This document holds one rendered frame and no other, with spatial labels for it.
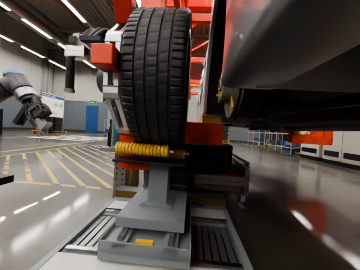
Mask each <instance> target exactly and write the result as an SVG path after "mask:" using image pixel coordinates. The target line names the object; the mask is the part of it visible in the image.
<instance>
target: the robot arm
mask: <svg viewBox="0 0 360 270"><path fill-rule="evenodd" d="M12 96H15V97H16V99H17V101H18V102H20V103H22V104H23V107H22V108H21V109H20V111H19V112H18V114H17V115H16V117H15V118H14V120H13V121H12V123H13V124H15V125H21V126H23V125H24V124H25V122H26V121H27V120H28V121H29V122H30V123H31V124H32V125H33V126H34V128H36V129H37V130H38V131H39V132H40V133H42V134H43V135H45V136H47V135H48V129H49V128H50V127H51V126H52V125H53V123H52V122H47V121H46V120H45V119H44V118H48V117H49V116H50V115H52V114H53V113H52V112H51V110H50V108H49V106H47V105H46V104H44V103H42V101H41V99H40V98H42V97H41V96H40V95H38V94H37V93H36V91H35V89H34V87H33V86H32V84H31V82H30V81H29V79H28V76H26V74H25V73H24V72H23V71H22V70H18V69H8V70H5V71H4V72H3V78H1V79H0V103H2V102H3V101H5V100H7V99H8V98H10V97H12Z"/></svg>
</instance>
